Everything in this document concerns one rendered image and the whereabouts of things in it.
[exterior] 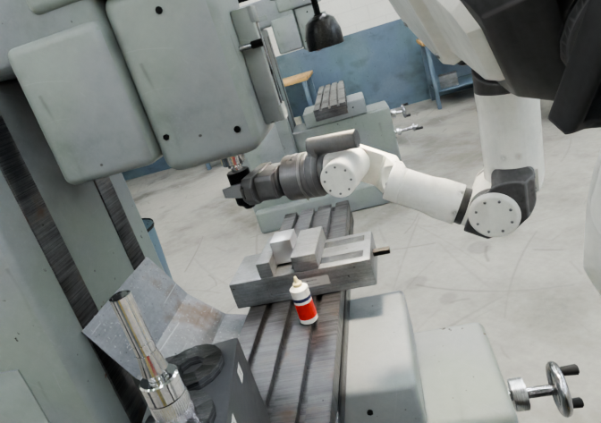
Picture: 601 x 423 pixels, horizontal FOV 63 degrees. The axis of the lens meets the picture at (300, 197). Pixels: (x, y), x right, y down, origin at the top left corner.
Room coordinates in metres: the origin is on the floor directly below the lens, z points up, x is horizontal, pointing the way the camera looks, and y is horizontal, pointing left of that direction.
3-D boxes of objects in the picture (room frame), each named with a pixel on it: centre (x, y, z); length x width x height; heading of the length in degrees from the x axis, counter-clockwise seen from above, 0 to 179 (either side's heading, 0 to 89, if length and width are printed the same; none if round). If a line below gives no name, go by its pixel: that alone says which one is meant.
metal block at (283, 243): (1.12, 0.07, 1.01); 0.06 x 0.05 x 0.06; 165
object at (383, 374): (0.97, 0.11, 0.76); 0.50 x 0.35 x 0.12; 77
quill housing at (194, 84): (0.97, 0.11, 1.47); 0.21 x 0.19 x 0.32; 167
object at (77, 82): (1.02, 0.29, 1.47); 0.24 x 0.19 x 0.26; 167
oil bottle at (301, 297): (0.94, 0.06, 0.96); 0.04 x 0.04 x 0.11
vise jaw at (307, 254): (1.10, 0.02, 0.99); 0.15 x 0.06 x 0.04; 165
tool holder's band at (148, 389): (0.50, 0.22, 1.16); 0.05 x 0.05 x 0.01
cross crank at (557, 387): (0.86, -0.38, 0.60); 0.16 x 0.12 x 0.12; 77
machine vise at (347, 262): (1.11, 0.04, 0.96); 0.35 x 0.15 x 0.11; 75
